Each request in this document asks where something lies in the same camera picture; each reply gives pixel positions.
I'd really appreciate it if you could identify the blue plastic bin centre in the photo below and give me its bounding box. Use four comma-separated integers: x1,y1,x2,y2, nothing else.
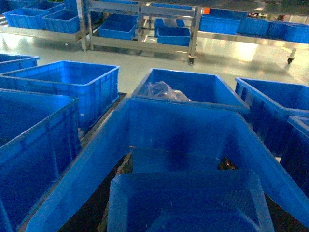
26,98,309,232

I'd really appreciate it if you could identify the clear plastic bag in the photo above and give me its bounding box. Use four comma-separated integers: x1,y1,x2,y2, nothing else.
146,81,191,101

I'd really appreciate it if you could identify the blue bin with plastic bag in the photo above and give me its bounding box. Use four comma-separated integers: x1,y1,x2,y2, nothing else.
132,68,250,114

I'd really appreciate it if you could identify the background steel trolley rack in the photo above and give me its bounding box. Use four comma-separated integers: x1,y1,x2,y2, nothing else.
0,0,309,64

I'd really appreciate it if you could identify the blue plastic bin right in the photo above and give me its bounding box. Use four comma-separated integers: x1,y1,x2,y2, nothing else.
236,78,309,157

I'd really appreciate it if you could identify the blue plastic bin upper left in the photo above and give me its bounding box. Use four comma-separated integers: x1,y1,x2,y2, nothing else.
0,60,120,131

